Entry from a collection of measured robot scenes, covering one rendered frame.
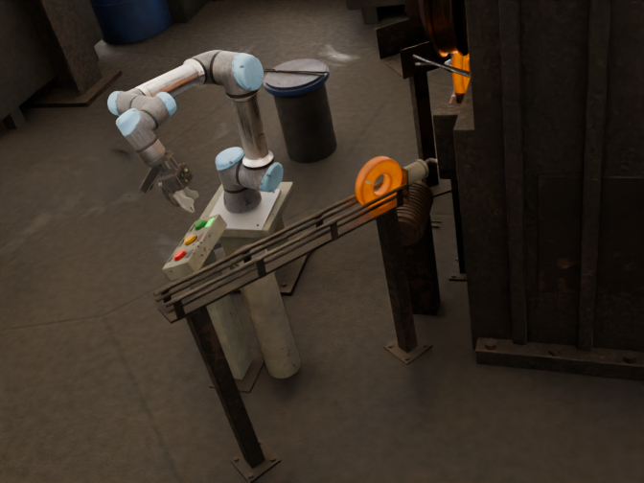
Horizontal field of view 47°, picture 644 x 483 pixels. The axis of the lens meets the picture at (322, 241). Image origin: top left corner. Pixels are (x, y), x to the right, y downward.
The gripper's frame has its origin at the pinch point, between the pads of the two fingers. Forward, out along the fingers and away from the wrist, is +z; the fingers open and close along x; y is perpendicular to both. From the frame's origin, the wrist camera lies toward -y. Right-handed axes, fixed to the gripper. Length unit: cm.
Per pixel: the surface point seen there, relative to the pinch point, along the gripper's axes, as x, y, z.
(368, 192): 5, 56, 15
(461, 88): 53, 77, 16
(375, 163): 9, 61, 9
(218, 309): -10.9, -5.6, 32.1
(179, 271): -19.5, 0.2, 9.1
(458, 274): 50, 45, 86
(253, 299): -9.4, 7.9, 32.6
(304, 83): 127, -16, 19
